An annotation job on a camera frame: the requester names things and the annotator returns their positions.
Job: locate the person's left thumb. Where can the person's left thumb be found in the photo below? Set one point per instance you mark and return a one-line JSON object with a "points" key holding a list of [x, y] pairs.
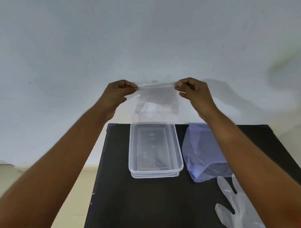
{"points": [[128, 94]]}

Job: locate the clear plastic food container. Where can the clear plastic food container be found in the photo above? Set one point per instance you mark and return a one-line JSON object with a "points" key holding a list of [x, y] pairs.
{"points": [[155, 148]]}

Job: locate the transparent plastic disposable glove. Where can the transparent plastic disposable glove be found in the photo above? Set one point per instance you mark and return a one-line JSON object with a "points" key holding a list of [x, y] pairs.
{"points": [[155, 96], [236, 211]]}

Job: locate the clear plastic container lid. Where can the clear plastic container lid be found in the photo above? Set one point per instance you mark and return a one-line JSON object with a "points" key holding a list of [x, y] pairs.
{"points": [[154, 176]]}

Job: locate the person's left hand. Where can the person's left hand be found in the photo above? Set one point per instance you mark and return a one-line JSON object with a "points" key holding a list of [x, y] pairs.
{"points": [[112, 96]]}

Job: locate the person's left forearm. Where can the person's left forearm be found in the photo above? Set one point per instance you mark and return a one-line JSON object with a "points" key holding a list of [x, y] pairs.
{"points": [[58, 164]]}

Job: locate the person's right thumb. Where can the person's right thumb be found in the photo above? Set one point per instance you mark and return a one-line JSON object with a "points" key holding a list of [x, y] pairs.
{"points": [[184, 95]]}

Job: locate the pale purple plastic bag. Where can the pale purple plastic bag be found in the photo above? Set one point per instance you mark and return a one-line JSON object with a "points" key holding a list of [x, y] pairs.
{"points": [[199, 150]]}

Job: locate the person's right hand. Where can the person's right hand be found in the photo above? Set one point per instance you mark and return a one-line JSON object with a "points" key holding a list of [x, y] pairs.
{"points": [[199, 98]]}

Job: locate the person's right forearm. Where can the person's right forearm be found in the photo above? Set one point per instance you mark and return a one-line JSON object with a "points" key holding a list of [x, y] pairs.
{"points": [[247, 164]]}

